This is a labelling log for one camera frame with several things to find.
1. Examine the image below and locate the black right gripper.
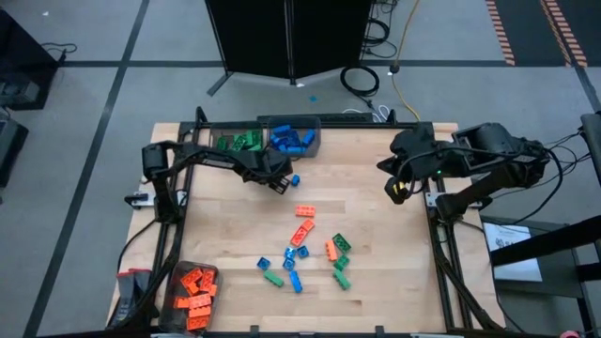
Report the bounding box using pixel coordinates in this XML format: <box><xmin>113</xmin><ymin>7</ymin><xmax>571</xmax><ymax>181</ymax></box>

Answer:
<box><xmin>377</xmin><ymin>124</ymin><xmax>455</xmax><ymax>206</ymax></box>

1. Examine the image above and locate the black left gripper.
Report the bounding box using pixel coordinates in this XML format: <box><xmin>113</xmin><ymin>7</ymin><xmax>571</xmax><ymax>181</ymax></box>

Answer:
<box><xmin>241</xmin><ymin>152</ymin><xmax>294</xmax><ymax>196</ymax></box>

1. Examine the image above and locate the grey translucent plastic bin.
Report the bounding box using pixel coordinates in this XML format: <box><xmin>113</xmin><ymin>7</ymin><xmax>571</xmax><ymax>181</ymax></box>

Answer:
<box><xmin>266</xmin><ymin>115</ymin><xmax>323</xmax><ymax>158</ymax></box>
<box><xmin>208</xmin><ymin>120</ymin><xmax>265</xmax><ymax>154</ymax></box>
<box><xmin>158</xmin><ymin>260</ymin><xmax>223</xmax><ymax>333</ymax></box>

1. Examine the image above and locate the white paper sheet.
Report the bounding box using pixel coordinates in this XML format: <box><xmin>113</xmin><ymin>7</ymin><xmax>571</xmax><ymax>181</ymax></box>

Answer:
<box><xmin>483</xmin><ymin>222</ymin><xmax>545</xmax><ymax>284</ymax></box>

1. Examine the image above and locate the black partition panel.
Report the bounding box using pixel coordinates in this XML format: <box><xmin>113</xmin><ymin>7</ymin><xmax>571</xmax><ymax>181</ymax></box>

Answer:
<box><xmin>290</xmin><ymin>0</ymin><xmax>373</xmax><ymax>80</ymax></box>
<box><xmin>205</xmin><ymin>0</ymin><xmax>293</xmax><ymax>81</ymax></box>

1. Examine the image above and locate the black crossbeam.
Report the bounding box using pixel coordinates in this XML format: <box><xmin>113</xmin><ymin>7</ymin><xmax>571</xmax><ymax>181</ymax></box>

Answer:
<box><xmin>489</xmin><ymin>214</ymin><xmax>601</xmax><ymax>269</ymax></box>

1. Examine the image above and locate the black device with red trim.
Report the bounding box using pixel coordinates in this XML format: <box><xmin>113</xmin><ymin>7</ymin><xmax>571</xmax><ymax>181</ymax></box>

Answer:
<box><xmin>110</xmin><ymin>267</ymin><xmax>159</xmax><ymax>330</ymax></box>

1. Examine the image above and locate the black equipment case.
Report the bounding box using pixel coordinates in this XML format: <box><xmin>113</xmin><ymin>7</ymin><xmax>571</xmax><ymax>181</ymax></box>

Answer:
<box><xmin>0</xmin><ymin>116</ymin><xmax>29</xmax><ymax>189</ymax></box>

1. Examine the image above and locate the black cart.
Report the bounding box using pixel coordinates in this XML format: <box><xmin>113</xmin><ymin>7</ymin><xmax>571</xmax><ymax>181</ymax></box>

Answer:
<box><xmin>0</xmin><ymin>8</ymin><xmax>61</xmax><ymax>112</ymax></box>

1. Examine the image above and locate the black coiled cable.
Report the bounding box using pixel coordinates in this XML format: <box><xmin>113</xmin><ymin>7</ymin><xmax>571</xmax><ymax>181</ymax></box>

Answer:
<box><xmin>339</xmin><ymin>64</ymin><xmax>381</xmax><ymax>99</ymax></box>

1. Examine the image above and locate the black cable bundle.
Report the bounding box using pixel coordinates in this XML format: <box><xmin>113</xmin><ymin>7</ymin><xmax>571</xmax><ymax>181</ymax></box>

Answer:
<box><xmin>363</xmin><ymin>0</ymin><xmax>399</xmax><ymax>60</ymax></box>

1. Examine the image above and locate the yellow cable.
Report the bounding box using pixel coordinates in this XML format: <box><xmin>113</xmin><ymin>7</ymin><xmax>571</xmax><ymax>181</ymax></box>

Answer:
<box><xmin>389</xmin><ymin>0</ymin><xmax>423</xmax><ymax>122</ymax></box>

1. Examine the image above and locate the grey metal post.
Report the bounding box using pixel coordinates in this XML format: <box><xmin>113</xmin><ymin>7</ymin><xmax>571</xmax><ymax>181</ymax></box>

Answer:
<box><xmin>580</xmin><ymin>111</ymin><xmax>601</xmax><ymax>189</ymax></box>

